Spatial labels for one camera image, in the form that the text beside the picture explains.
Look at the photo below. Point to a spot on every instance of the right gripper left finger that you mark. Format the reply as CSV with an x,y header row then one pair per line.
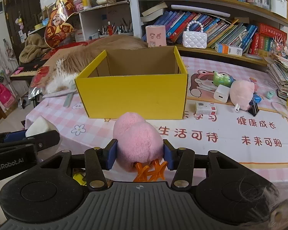
x,y
96,161

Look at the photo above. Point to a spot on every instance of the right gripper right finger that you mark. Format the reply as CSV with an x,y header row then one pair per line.
x,y
180,160

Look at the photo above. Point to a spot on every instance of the pink plush chick toy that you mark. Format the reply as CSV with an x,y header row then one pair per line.
x,y
140,148

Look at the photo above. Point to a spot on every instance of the pink plush pig toy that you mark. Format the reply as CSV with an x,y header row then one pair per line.
x,y
241,93

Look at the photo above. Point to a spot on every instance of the green frog toy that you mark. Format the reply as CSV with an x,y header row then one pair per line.
x,y
222,79

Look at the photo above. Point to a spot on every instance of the small white medicine box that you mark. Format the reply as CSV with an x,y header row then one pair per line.
x,y
205,108

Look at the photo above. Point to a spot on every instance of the pink checkered tablecloth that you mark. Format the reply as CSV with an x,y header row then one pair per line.
x,y
260,143

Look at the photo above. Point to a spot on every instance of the white charger plug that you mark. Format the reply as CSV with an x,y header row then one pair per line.
x,y
222,93

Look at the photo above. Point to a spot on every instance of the yellow cardboard box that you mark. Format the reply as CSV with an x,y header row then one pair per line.
x,y
150,81

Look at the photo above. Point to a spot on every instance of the blue black small clip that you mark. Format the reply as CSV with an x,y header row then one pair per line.
x,y
253,108

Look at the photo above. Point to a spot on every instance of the orange and white cat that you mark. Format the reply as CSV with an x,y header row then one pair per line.
x,y
66,64

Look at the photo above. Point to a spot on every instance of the olive green blanket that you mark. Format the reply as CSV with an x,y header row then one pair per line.
x,y
35,47

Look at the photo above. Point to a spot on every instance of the orange and blue small box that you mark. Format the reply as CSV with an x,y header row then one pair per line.
x,y
228,50

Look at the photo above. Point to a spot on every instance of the white quilted pearl handbag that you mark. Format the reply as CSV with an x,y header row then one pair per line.
x,y
195,39

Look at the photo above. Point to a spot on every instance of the pink cartoon cup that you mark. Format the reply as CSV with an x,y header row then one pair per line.
x,y
156,35

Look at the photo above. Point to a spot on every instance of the red foil cartoon balloon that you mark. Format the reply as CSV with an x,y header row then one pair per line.
x,y
57,29

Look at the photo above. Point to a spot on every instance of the stack of paper booklets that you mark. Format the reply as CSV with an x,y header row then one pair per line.
x,y
277,68

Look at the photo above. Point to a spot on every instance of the red dictionary book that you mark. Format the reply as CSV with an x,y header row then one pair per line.
x,y
271,31

